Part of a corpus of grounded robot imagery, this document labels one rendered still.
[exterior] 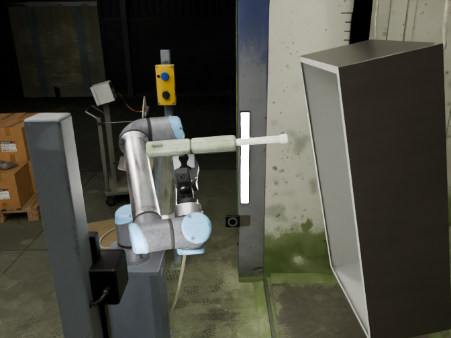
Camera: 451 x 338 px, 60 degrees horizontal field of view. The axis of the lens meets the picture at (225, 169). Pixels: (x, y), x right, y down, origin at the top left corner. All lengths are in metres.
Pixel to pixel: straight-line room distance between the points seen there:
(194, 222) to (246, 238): 1.68
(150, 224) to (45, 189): 0.59
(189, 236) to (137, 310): 1.10
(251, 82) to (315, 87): 0.59
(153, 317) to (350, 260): 1.14
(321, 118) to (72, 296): 1.59
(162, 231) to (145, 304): 1.05
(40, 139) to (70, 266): 0.20
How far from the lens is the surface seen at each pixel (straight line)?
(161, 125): 1.59
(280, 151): 2.58
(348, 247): 2.37
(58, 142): 0.58
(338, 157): 2.12
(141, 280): 2.07
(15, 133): 4.50
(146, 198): 1.25
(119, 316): 2.23
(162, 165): 1.71
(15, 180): 4.24
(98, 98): 4.28
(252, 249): 2.86
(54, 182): 0.60
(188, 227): 1.15
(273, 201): 2.70
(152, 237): 1.15
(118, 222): 2.02
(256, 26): 2.46
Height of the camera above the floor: 1.75
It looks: 19 degrees down
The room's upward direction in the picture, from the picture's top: 1 degrees counter-clockwise
